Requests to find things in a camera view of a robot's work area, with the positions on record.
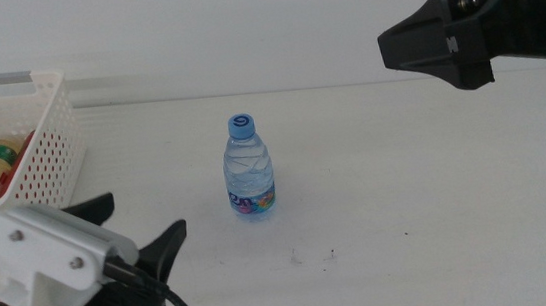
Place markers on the clear water bottle blue cap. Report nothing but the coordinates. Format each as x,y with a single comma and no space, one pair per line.
249,175

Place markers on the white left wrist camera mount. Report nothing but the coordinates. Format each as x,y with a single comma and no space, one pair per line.
47,260

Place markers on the white perforated plastic basket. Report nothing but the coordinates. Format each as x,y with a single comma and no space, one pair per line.
52,159

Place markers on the red cola can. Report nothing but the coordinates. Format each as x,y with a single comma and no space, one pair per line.
9,176

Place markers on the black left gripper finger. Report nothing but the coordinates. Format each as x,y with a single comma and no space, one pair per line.
167,248
92,209

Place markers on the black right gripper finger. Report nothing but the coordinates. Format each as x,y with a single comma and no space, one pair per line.
444,1
444,51

